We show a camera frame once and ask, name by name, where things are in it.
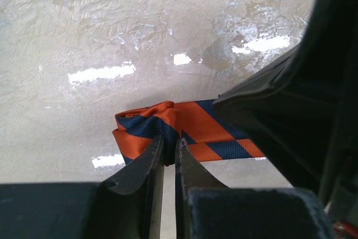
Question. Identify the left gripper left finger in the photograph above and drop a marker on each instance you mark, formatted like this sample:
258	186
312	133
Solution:
126	205

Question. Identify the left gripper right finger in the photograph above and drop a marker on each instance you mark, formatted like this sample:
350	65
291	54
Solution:
207	208

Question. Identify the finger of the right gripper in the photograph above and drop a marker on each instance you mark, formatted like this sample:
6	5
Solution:
301	109

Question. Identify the orange navy striped tie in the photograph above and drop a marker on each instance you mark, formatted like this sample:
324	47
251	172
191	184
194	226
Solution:
208	136

